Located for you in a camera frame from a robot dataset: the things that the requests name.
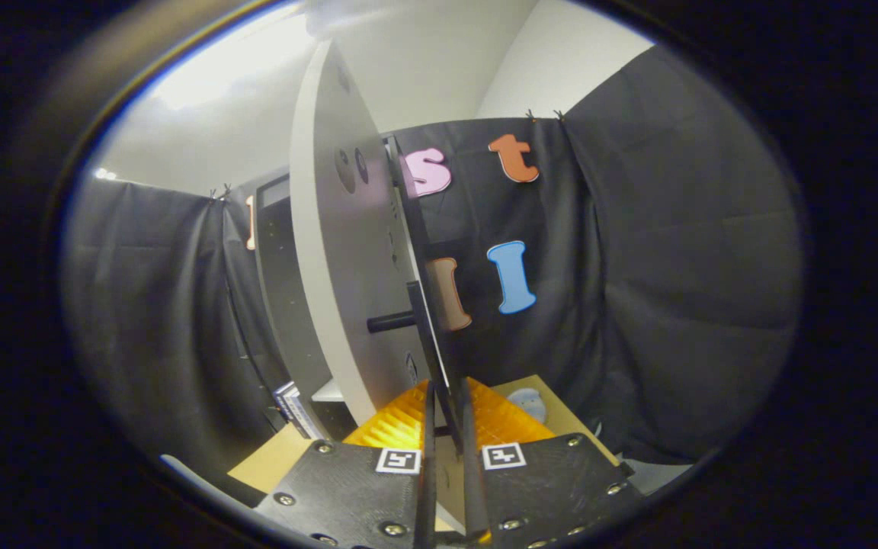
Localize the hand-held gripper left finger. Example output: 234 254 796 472
255 380 437 549

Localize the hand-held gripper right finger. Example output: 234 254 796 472
460 377 644 549

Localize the black door handle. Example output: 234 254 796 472
405 281 464 439

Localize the pale blue round object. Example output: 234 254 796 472
506 387 548 419

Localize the white cabinet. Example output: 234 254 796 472
255 174 356 439

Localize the black backdrop cloth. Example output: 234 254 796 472
62 46 804 489

